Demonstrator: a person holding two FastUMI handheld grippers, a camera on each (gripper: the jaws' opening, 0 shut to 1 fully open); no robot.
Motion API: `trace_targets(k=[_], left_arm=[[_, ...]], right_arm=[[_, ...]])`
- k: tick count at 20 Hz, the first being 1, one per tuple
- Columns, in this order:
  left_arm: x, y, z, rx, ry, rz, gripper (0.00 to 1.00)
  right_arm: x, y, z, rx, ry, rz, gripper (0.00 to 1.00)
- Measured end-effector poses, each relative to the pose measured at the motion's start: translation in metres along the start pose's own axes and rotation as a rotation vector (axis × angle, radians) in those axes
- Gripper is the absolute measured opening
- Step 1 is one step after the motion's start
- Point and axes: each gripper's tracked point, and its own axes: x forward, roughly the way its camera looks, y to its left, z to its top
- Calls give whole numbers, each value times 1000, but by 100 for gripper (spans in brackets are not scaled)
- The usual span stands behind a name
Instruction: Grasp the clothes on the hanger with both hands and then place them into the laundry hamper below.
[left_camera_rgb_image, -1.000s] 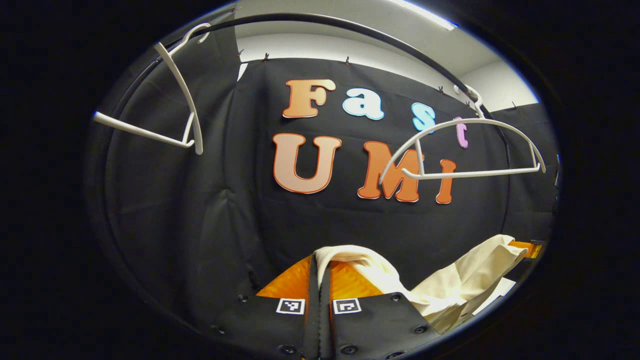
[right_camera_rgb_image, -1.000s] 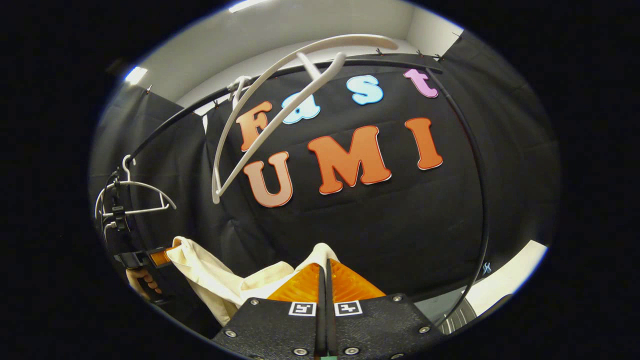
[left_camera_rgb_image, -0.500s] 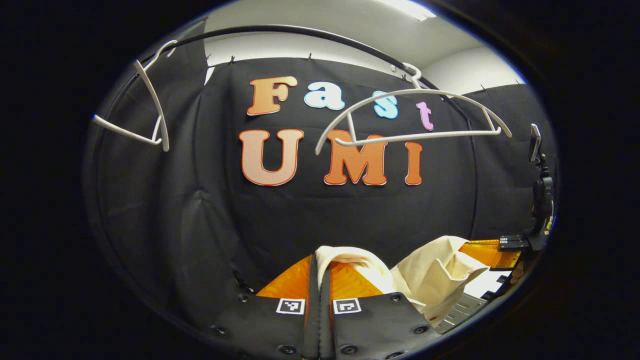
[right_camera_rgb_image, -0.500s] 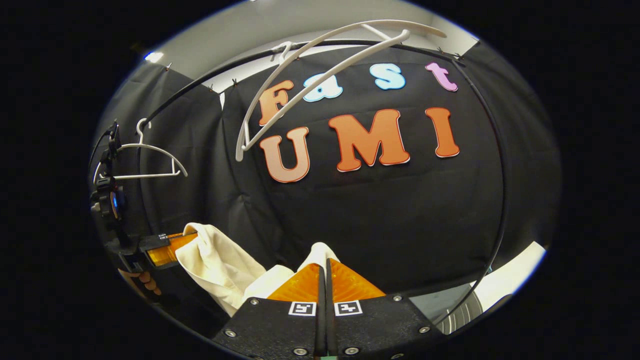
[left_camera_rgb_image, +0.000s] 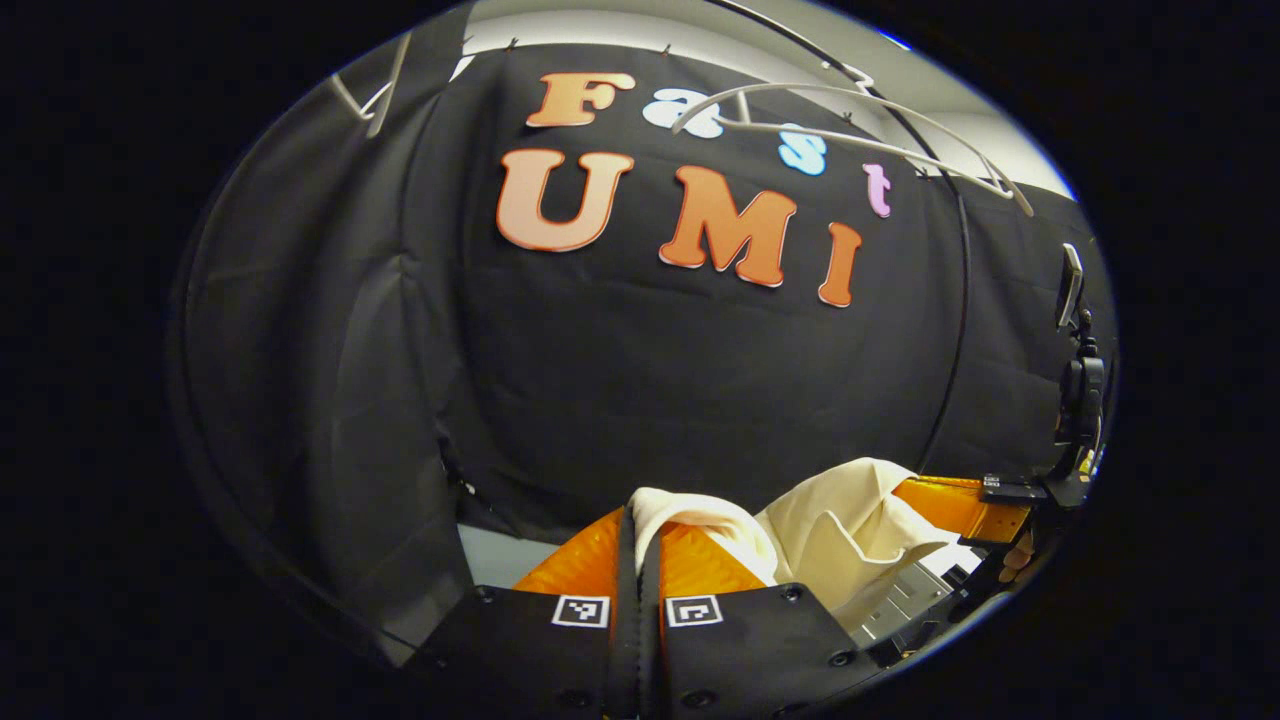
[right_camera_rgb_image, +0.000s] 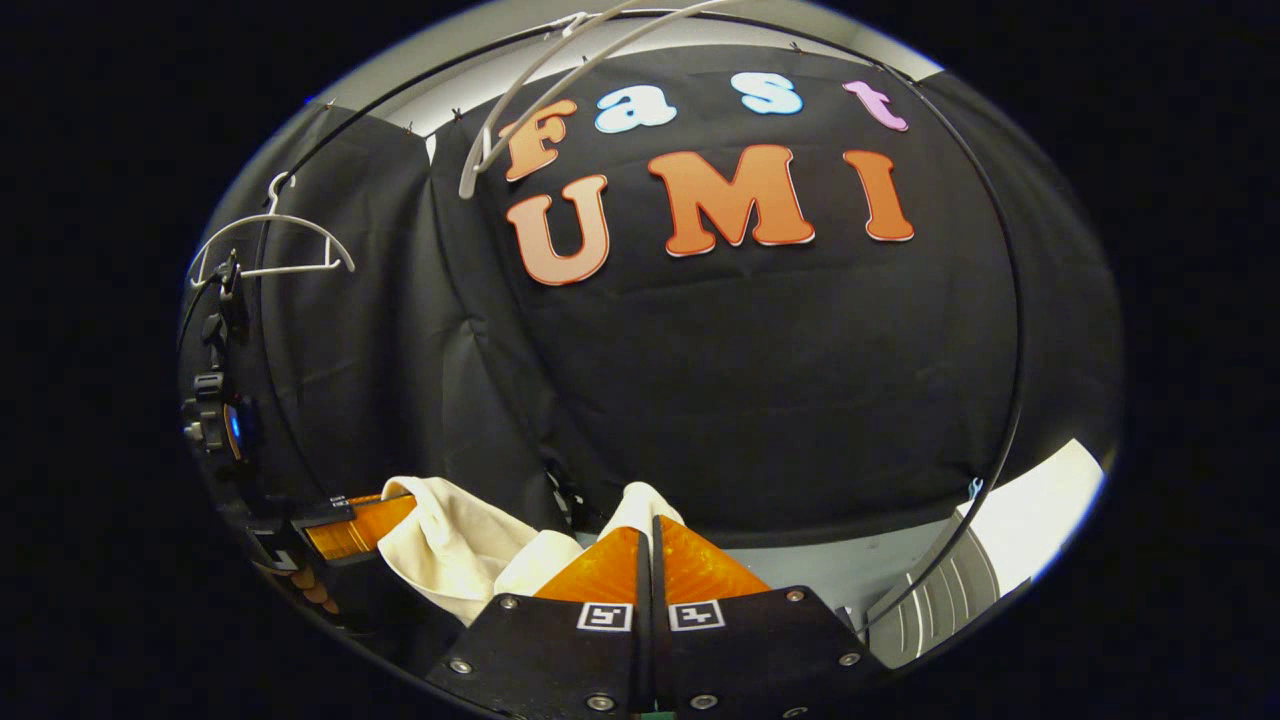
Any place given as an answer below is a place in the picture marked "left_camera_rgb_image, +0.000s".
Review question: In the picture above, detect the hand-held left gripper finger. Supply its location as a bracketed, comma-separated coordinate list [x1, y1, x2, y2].
[410, 507, 641, 720]
[640, 515, 886, 720]

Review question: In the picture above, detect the cream hooded jacket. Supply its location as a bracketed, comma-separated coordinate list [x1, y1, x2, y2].
[628, 458, 986, 636]

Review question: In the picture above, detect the white plastic hanger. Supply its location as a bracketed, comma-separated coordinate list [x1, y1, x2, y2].
[325, 30, 476, 139]
[670, 62, 1036, 218]

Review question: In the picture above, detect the white grey box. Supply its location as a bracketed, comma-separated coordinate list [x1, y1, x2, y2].
[850, 545, 986, 646]

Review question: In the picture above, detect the black backdrop cloth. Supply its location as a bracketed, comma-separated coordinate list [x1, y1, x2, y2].
[165, 10, 1119, 666]

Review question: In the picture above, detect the black clothes rail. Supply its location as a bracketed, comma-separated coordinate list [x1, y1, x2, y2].
[700, 0, 973, 476]

